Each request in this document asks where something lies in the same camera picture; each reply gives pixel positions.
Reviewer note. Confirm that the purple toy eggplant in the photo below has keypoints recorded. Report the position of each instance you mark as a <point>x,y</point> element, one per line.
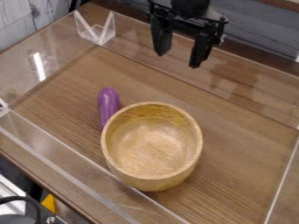
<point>108,104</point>

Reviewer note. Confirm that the brown wooden bowl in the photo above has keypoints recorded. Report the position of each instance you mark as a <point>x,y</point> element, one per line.
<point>151,144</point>

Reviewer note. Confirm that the clear acrylic tray enclosure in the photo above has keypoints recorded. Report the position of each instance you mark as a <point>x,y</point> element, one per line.
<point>243,102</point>

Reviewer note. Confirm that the black device with yellow label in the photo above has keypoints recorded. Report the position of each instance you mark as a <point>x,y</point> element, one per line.
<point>38,214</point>

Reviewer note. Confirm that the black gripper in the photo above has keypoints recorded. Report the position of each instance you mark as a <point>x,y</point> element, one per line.
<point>193,17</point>

